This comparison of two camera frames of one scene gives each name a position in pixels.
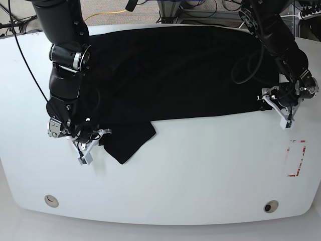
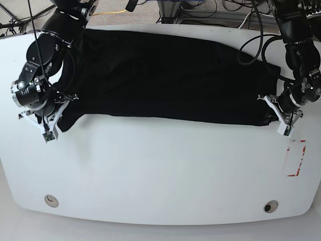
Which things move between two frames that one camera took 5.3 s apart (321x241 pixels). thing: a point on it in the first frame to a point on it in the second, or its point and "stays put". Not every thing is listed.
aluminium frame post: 169,10 stays put
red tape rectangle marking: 288,150 stays put
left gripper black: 87,133 to 55,99
